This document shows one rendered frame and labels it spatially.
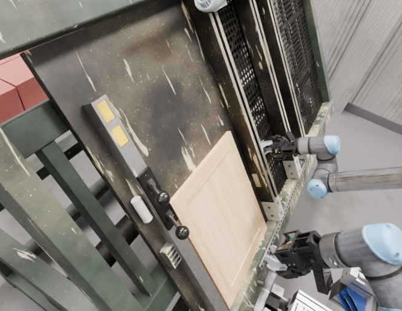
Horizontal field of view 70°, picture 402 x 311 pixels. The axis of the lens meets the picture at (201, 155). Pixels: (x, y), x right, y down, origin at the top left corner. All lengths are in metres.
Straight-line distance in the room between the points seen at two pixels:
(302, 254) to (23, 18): 0.75
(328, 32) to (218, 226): 3.33
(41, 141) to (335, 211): 2.67
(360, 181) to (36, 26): 1.03
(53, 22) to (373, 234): 0.73
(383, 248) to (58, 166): 0.71
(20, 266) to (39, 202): 0.91
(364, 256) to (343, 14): 3.57
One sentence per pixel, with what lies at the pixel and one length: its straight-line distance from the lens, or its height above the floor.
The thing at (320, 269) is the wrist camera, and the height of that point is 1.50.
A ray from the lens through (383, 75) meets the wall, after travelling 4.20.
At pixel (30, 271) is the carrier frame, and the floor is 0.79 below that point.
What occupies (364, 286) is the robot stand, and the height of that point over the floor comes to 0.97.
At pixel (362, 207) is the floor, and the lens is 3.23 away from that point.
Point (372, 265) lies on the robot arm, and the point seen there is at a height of 1.63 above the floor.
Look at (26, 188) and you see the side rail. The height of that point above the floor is 1.64.
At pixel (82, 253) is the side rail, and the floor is 1.48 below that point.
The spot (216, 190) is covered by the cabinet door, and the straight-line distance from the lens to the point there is 1.11.
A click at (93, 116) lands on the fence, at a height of 1.65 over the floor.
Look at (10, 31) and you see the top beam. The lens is 0.62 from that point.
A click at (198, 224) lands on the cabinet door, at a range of 1.04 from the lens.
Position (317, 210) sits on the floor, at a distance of 2.94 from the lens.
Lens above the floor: 2.12
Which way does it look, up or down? 46 degrees down
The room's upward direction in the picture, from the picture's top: 11 degrees clockwise
